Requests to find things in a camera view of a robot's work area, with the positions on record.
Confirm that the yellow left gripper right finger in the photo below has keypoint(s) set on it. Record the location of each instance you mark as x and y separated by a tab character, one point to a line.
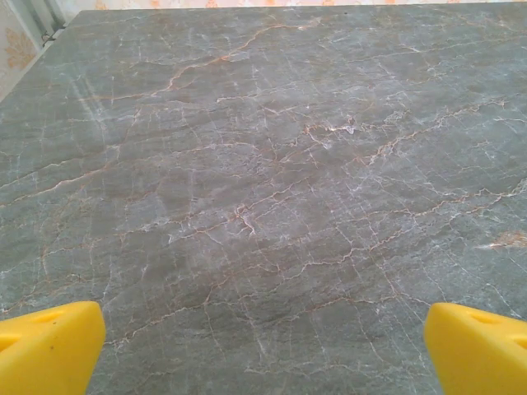
481	354

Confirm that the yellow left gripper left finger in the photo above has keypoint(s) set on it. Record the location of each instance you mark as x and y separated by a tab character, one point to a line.
49	349

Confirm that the aluminium frame post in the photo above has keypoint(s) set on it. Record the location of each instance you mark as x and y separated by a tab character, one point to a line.
41	16

